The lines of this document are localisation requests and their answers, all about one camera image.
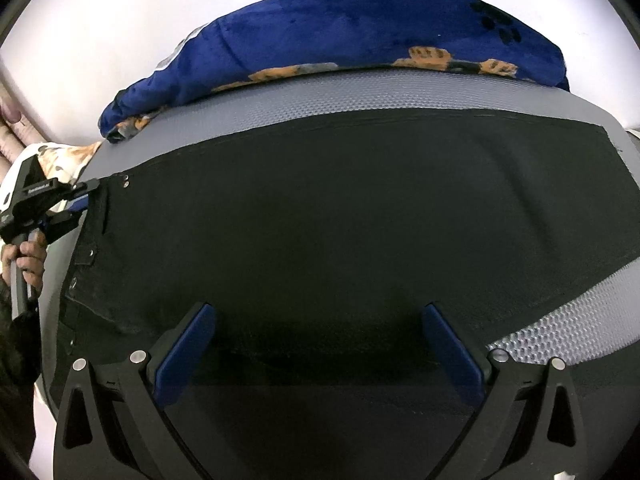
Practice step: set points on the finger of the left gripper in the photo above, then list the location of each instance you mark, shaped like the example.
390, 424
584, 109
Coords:
57, 224
67, 191

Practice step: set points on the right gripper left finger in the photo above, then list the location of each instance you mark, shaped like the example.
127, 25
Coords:
112, 422

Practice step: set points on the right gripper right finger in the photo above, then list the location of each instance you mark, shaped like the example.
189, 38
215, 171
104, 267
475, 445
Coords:
527, 422

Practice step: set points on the black pants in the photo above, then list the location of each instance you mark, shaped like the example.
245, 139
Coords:
319, 242

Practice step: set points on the left forearm dark sleeve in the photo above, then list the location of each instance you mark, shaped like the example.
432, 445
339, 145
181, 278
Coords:
20, 369

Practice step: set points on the left hand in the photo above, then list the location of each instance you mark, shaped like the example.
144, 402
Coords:
29, 258

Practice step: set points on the floral pillow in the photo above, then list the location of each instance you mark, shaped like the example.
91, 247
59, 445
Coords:
62, 161

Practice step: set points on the pink striped curtain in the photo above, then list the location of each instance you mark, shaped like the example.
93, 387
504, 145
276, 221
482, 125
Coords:
17, 131

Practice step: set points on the grey mesh mattress pad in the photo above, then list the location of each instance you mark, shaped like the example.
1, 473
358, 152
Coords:
597, 333

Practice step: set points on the blue plush blanket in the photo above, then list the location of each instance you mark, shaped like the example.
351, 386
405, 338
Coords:
280, 39

